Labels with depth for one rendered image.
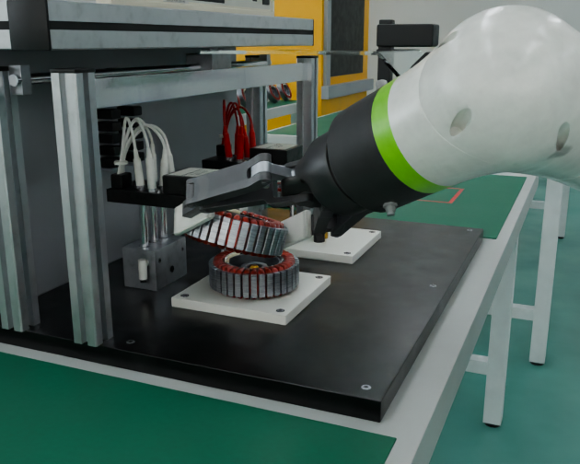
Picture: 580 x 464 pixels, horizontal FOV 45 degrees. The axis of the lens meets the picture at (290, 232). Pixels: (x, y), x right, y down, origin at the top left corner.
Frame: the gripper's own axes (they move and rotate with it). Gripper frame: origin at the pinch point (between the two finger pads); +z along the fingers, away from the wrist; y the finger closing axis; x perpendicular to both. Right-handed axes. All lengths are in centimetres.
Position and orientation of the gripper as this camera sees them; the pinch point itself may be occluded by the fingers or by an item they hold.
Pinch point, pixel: (236, 226)
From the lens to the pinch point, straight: 74.0
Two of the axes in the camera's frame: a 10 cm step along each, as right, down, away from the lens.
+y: -8.1, -1.6, -5.7
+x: 0.2, 9.5, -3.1
